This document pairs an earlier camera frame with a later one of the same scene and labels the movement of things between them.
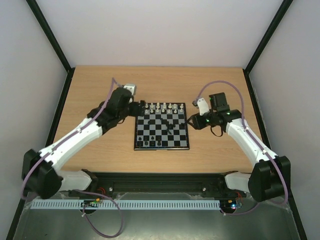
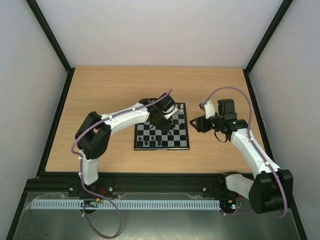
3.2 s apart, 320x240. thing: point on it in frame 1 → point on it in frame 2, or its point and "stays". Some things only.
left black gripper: [136, 111] → [163, 127]
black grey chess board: [160, 128] stays
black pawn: [158, 138] stays
